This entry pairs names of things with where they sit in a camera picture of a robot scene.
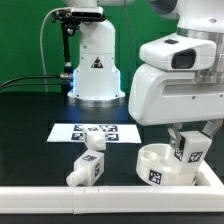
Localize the grey camera cable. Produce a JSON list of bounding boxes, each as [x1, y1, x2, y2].
[[39, 7, 66, 94]]

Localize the black camera on stand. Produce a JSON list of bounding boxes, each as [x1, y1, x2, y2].
[[51, 7, 106, 93]]

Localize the white L-shaped fence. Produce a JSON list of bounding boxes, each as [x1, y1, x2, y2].
[[0, 163, 224, 214]]

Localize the white marker sheet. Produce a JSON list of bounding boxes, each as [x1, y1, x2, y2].
[[47, 123, 141, 143]]

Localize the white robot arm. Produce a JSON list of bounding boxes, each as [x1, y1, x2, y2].
[[63, 0, 224, 127]]

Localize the white round stool seat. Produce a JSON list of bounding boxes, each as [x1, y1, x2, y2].
[[136, 144, 200, 186]]

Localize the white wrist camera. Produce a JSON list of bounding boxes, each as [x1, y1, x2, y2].
[[140, 36, 216, 71]]

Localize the black cables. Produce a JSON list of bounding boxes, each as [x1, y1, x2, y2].
[[0, 74, 74, 92]]

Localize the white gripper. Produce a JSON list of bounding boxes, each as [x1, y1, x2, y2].
[[128, 64, 224, 150]]

